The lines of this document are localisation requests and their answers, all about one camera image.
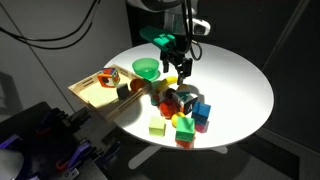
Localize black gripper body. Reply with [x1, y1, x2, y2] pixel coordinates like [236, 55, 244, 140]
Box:
[159, 45, 188, 65]

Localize black and white dice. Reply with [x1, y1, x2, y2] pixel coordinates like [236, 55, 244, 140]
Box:
[172, 91, 199, 116]

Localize green plastic bowl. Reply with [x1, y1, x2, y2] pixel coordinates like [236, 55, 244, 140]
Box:
[131, 57, 161, 81]

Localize grey dice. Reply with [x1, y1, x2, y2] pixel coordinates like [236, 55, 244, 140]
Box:
[116, 83, 131, 100]

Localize yellow lemon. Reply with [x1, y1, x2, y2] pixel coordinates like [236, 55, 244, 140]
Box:
[176, 83, 191, 94]

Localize dark red plum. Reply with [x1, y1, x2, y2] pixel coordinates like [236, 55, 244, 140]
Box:
[165, 88, 177, 100]

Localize orange fruit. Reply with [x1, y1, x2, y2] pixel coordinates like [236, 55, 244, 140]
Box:
[129, 78, 146, 94]

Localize small red strawberry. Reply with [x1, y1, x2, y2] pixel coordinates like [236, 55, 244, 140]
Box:
[150, 94, 161, 107]

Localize red tomato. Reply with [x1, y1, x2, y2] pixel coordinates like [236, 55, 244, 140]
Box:
[158, 98, 180, 120]

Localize blue cube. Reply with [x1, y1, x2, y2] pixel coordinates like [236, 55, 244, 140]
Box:
[191, 100, 212, 126]

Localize yellow ball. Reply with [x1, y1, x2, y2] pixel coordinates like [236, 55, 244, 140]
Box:
[170, 111, 186, 129]

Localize colourful number cube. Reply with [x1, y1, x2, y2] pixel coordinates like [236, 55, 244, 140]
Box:
[97, 67, 121, 89]

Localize pink block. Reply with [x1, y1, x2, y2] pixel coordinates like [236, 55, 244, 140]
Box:
[194, 121, 210, 134]

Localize light green cube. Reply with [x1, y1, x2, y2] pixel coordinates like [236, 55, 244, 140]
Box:
[148, 115, 167, 137]

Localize orange block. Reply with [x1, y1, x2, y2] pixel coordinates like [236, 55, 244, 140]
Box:
[175, 138, 195, 150]

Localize wooden slatted tray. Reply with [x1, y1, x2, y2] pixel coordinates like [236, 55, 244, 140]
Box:
[67, 63, 153, 124]

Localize black clamp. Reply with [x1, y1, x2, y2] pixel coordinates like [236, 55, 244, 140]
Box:
[65, 105, 90, 127]

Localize purple clamp with orange tips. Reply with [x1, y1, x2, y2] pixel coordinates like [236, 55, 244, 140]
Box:
[54, 141, 92, 171]

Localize black perforated breadboard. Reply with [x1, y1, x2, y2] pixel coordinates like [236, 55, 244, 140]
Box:
[18, 133, 101, 180]

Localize white rounded object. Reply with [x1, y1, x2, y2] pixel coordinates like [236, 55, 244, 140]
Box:
[0, 148, 25, 180]

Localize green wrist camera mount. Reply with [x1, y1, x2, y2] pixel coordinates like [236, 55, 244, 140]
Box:
[138, 25, 177, 49]

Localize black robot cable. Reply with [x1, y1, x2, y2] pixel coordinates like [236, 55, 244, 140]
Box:
[180, 0, 203, 62]

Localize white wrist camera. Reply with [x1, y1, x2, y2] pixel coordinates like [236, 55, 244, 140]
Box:
[190, 17, 212, 36]

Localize black wall cable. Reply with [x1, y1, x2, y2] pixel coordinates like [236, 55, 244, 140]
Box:
[0, 19, 96, 51]
[0, 0, 101, 44]

